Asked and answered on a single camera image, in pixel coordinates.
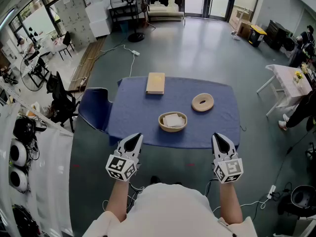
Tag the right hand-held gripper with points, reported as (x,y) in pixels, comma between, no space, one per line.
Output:
(228,169)

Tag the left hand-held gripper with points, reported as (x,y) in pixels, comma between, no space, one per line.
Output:
(121,165)

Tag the oval woven tissue box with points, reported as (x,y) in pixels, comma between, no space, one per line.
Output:
(172,129)

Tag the white tissues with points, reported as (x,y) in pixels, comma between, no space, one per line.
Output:
(173,120)

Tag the person's left forearm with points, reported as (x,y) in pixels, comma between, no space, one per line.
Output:
(117,201)

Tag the person's right forearm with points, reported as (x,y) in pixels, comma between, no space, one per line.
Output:
(229,204)

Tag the flat tan box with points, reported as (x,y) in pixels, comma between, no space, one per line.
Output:
(155,83)

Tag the white foam box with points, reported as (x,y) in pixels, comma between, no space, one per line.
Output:
(100,28)
(96,11)

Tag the blue tablecloth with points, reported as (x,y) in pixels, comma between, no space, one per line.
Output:
(138,117)

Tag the person's black shoe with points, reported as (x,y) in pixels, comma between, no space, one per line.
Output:
(177,183)
(155,179)

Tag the round woven lid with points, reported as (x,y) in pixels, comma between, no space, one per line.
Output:
(209,104)

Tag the blue chair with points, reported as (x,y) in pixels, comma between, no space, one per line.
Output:
(93,107)

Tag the white power strip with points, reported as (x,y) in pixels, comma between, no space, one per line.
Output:
(271,191)
(136,52)
(83,81)

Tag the person's white shirt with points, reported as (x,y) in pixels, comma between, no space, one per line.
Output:
(168,211)

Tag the black office chair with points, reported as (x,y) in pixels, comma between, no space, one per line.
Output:
(61,100)

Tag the white side table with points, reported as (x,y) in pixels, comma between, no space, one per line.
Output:
(51,171)

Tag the wooden platform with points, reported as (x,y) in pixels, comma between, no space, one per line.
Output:
(86,63)

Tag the white table with pale cloth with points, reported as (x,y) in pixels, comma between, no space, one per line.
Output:
(286,76)

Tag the yellow flowers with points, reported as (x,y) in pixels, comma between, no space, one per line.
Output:
(298,75)

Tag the black headset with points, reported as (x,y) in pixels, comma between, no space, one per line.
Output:
(23,130)

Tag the white mop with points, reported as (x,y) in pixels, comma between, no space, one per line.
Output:
(235,34)

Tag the black bin with yellow lid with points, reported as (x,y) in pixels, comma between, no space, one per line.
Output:
(256,34)

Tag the blue waste bin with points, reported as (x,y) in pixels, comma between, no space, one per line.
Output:
(124,26)

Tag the black dining chair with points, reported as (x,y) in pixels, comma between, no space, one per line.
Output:
(67,41)

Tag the black cabinet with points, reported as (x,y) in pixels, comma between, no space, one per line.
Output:
(276,34)

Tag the black floor fan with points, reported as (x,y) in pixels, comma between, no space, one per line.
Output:
(30,70)

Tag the cardboard boxes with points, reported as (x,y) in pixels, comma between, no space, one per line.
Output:
(243,23)

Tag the white dining table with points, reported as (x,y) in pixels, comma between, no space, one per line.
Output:
(50,47)

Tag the rolled beige mat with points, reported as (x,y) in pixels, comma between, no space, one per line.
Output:
(165,15)

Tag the grey metal lockers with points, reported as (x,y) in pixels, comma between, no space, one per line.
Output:
(74,21)

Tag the black shelf table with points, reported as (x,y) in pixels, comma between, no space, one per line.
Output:
(123,9)

